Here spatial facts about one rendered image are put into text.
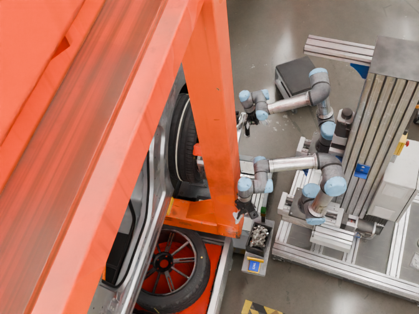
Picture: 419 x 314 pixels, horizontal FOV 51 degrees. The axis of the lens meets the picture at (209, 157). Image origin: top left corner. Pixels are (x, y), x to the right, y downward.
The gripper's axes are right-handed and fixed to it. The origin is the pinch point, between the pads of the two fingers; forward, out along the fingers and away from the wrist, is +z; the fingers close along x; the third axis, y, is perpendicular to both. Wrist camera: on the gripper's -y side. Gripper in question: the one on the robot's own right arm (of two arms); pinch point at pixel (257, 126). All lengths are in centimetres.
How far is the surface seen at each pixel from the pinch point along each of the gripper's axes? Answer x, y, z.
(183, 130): -45, 16, -29
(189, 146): -43, 25, -21
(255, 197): -27, -5, 92
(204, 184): -64, -5, 59
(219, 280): -49, 85, 60
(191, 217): -56, 54, 20
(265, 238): -12, 61, 52
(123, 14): 19, 146, -185
